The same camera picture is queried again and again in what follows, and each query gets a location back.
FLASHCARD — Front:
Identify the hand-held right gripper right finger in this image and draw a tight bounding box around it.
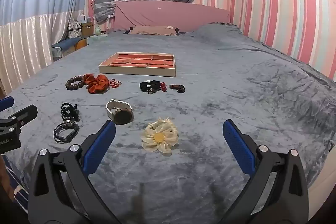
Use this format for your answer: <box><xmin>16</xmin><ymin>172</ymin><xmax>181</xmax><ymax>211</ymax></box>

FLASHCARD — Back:
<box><xmin>219</xmin><ymin>119</ymin><xmax>310</xmax><ymax>224</ymax></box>

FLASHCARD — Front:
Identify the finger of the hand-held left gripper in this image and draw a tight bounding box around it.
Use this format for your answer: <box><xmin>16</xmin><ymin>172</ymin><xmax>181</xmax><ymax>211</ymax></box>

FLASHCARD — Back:
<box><xmin>0</xmin><ymin>96</ymin><xmax>14</xmax><ymax>111</ymax></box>
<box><xmin>8</xmin><ymin>105</ymin><xmax>38</xmax><ymax>132</ymax></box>

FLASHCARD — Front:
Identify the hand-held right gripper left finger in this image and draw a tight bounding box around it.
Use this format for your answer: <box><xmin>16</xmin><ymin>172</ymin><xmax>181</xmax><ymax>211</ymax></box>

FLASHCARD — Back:
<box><xmin>28</xmin><ymin>120</ymin><xmax>122</xmax><ymax>224</ymax></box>

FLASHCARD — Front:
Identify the black braided bracelet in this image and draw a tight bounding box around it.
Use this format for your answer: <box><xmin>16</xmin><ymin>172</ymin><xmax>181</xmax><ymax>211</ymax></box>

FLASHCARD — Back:
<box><xmin>54</xmin><ymin>121</ymin><xmax>80</xmax><ymax>143</ymax></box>

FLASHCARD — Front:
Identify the white strap wristwatch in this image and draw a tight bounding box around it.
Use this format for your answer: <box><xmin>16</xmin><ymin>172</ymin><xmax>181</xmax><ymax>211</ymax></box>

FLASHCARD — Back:
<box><xmin>106</xmin><ymin>99</ymin><xmax>134</xmax><ymax>125</ymax></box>

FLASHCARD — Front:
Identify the black hair claw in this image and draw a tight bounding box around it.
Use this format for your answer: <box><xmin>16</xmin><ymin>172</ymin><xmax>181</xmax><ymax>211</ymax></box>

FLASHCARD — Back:
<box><xmin>61</xmin><ymin>102</ymin><xmax>79</xmax><ymax>122</ymax></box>

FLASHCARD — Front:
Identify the cream flower hair clip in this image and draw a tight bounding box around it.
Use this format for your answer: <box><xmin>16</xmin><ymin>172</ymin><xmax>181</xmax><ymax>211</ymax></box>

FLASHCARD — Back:
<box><xmin>140</xmin><ymin>117</ymin><xmax>179</xmax><ymax>156</ymax></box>

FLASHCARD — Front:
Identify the orange scrunchie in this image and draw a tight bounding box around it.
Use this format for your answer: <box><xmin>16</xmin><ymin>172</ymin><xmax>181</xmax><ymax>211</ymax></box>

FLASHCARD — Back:
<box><xmin>83</xmin><ymin>73</ymin><xmax>109</xmax><ymax>94</ymax></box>

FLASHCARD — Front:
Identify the black scrunchie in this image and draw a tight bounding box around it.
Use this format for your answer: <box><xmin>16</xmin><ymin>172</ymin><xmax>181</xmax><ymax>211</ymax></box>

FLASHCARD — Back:
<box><xmin>139</xmin><ymin>80</ymin><xmax>160</xmax><ymax>94</ymax></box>

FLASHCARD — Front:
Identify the brick print jewelry tray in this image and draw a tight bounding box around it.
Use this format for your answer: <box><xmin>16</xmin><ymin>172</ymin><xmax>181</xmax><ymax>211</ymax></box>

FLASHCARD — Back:
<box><xmin>99</xmin><ymin>52</ymin><xmax>177</xmax><ymax>78</ymax></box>

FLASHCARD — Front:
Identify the blue striped cloth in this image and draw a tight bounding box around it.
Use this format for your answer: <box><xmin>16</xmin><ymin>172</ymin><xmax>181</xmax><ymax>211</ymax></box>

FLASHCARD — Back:
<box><xmin>4</xmin><ymin>158</ymin><xmax>30</xmax><ymax>212</ymax></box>

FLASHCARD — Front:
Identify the white satin curtain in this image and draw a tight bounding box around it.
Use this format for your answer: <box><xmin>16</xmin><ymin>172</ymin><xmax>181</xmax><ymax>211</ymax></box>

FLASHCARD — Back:
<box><xmin>0</xmin><ymin>10</ymin><xmax>88</xmax><ymax>94</ymax></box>

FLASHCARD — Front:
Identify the grey plush blanket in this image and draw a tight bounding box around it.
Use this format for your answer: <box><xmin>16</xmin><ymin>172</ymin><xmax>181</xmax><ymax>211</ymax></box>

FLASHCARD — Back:
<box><xmin>4</xmin><ymin>22</ymin><xmax>336</xmax><ymax>224</ymax></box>

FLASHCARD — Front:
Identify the blue padded stool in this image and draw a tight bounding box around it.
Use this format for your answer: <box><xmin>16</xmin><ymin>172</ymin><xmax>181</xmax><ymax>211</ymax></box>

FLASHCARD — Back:
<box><xmin>51</xmin><ymin>36</ymin><xmax>87</xmax><ymax>58</ymax></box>

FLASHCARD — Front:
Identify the patterned storage box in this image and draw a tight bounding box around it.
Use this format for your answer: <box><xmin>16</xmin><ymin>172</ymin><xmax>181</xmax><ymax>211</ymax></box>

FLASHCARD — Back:
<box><xmin>68</xmin><ymin>21</ymin><xmax>83</xmax><ymax>38</ymax></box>

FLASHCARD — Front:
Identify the brown storage box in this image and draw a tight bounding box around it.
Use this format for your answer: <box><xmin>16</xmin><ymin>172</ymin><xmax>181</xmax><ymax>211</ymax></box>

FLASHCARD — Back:
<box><xmin>81</xmin><ymin>22</ymin><xmax>94</xmax><ymax>37</ymax></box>

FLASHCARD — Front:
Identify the tan pillow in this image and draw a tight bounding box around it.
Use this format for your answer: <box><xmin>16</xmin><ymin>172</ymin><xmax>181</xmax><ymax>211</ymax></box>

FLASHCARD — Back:
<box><xmin>131</xmin><ymin>25</ymin><xmax>177</xmax><ymax>36</ymax></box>

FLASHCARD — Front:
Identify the pink headboard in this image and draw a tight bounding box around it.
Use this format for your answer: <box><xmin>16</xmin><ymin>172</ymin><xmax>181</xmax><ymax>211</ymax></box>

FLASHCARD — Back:
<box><xmin>114</xmin><ymin>1</ymin><xmax>232</xmax><ymax>33</ymax></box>

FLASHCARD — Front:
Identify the wooden bead bracelet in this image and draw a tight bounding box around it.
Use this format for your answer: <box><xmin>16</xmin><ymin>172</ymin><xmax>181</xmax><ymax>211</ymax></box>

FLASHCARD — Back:
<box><xmin>65</xmin><ymin>76</ymin><xmax>86</xmax><ymax>90</ymax></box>

